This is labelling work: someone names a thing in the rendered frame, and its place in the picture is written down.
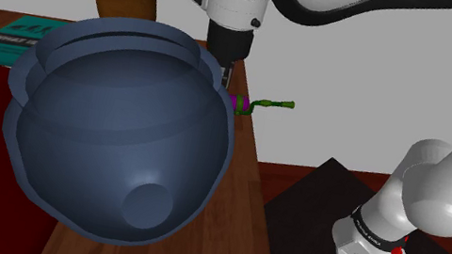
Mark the green and purple tool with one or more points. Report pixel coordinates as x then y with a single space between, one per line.
258 104

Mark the blue round bowl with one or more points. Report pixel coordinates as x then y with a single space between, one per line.
123 127

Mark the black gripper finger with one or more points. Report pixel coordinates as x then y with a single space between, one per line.
226 76

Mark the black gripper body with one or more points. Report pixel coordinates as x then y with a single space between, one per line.
228 42

